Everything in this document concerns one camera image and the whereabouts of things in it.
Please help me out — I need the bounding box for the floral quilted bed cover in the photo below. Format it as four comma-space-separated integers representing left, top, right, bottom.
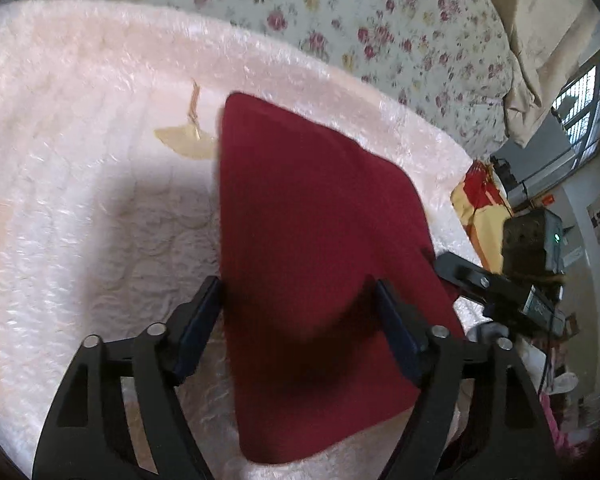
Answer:
6, 0, 513, 158

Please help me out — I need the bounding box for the pink embossed satin bedspread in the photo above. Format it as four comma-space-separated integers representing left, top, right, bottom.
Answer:
0, 0, 476, 471

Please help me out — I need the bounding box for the beige curtain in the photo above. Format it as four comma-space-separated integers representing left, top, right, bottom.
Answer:
482, 0, 600, 148

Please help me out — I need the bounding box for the orange yellow patterned blanket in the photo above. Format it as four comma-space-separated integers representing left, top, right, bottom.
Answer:
451, 160, 513, 274

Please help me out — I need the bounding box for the dark red sweater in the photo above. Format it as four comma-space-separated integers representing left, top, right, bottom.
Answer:
220, 93, 463, 464

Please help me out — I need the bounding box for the window with bars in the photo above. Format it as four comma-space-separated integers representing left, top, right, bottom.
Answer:
552, 50, 600, 172

